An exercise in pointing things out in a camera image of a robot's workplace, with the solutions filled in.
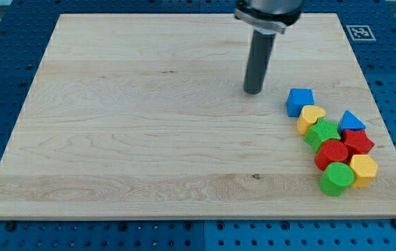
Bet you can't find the yellow heart block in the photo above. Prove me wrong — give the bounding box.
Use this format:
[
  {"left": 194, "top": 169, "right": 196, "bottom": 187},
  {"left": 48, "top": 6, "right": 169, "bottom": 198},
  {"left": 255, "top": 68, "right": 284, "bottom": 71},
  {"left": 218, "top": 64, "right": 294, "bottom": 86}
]
[{"left": 296, "top": 105, "right": 326, "bottom": 136}]

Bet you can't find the red cylinder block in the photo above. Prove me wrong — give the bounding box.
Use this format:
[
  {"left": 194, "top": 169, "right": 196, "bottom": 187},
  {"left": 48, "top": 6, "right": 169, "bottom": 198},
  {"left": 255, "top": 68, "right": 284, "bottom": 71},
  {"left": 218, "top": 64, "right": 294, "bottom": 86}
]
[{"left": 314, "top": 139, "right": 349, "bottom": 171}]

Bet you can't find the red star block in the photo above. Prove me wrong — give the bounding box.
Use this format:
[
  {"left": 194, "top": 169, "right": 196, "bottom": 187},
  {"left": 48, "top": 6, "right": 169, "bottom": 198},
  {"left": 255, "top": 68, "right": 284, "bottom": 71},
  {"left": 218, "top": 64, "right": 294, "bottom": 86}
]
[{"left": 341, "top": 129, "right": 375, "bottom": 155}]

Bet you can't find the green cylinder block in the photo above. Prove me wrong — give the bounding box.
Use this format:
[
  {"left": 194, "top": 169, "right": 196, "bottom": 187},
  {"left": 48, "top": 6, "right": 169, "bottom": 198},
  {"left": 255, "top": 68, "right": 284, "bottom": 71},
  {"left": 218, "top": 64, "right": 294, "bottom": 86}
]
[{"left": 319, "top": 162, "right": 354, "bottom": 197}]

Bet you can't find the yellow hexagon block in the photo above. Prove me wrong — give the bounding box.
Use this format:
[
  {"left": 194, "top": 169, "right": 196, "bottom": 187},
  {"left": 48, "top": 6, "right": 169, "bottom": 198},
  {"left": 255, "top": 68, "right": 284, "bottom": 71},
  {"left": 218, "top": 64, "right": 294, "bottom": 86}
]
[{"left": 349, "top": 154, "right": 379, "bottom": 188}]

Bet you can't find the blue triangle block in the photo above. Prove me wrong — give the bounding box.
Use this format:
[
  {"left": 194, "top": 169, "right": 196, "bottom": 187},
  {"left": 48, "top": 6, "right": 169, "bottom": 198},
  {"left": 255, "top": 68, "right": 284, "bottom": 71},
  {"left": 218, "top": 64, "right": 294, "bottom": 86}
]
[{"left": 337, "top": 110, "right": 367, "bottom": 134}]

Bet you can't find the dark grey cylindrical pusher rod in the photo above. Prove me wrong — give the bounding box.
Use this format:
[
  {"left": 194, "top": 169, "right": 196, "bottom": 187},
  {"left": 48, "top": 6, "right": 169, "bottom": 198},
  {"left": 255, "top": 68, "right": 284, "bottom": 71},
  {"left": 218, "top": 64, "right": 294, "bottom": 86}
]
[{"left": 243, "top": 30, "right": 275, "bottom": 95}]

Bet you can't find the green star block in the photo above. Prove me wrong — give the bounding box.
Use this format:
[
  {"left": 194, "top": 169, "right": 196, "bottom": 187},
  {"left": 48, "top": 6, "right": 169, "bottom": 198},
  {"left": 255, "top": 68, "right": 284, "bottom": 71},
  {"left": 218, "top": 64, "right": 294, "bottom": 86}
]
[{"left": 304, "top": 118, "right": 341, "bottom": 153}]

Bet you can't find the blue cube block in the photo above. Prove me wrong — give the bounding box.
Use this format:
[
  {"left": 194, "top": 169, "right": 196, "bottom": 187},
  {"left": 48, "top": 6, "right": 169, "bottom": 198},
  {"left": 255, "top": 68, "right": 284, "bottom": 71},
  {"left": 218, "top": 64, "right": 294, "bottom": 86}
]
[{"left": 286, "top": 89, "right": 315, "bottom": 117}]

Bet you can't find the white fiducial marker tag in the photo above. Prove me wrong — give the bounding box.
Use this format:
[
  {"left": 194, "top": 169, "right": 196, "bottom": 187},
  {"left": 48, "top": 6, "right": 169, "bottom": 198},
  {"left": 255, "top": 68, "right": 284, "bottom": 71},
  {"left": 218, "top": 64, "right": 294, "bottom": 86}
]
[{"left": 346, "top": 24, "right": 376, "bottom": 42}]

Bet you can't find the light wooden board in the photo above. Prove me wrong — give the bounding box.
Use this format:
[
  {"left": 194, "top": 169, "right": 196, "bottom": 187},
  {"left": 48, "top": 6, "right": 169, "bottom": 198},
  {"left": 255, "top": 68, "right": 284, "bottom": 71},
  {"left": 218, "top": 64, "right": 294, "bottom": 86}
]
[{"left": 0, "top": 13, "right": 396, "bottom": 221}]

